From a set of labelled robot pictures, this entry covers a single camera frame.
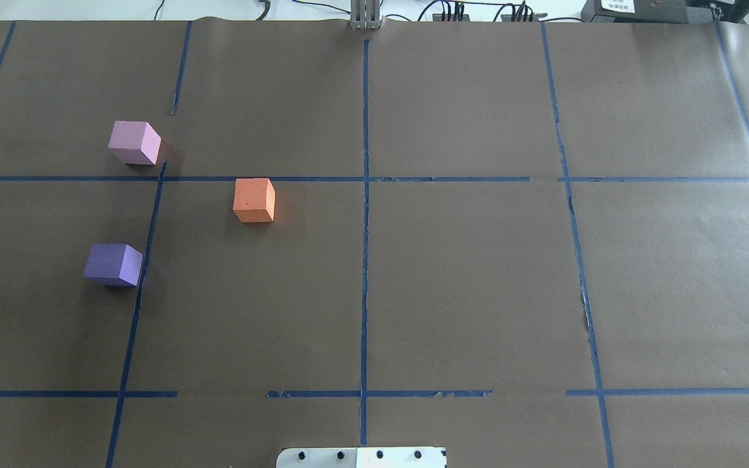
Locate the orange foam cube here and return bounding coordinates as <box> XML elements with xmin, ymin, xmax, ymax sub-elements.
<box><xmin>232</xmin><ymin>178</ymin><xmax>276</xmax><ymax>224</ymax></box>

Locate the brown paper table cover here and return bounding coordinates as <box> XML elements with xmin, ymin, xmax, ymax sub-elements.
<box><xmin>0</xmin><ymin>18</ymin><xmax>749</xmax><ymax>467</ymax></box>

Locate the white mounting plate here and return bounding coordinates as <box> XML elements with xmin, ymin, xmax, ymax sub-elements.
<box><xmin>276</xmin><ymin>445</ymin><xmax>448</xmax><ymax>467</ymax></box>

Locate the black power strip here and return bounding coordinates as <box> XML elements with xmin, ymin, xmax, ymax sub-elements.
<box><xmin>497</xmin><ymin>13</ymin><xmax>547</xmax><ymax>23</ymax></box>

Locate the pink foam cube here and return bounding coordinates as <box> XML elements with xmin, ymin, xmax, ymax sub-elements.
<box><xmin>107</xmin><ymin>120</ymin><xmax>163</xmax><ymax>166</ymax></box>

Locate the purple foam cube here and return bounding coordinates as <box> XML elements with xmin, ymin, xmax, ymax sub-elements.
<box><xmin>83</xmin><ymin>243</ymin><xmax>143</xmax><ymax>287</ymax></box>

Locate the black electronics box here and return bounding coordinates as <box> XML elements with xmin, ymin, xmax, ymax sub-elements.
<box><xmin>580</xmin><ymin>0</ymin><xmax>689</xmax><ymax>24</ymax></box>

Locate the grey metal post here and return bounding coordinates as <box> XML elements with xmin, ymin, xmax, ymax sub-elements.
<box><xmin>350</xmin><ymin>0</ymin><xmax>383</xmax><ymax>31</ymax></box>

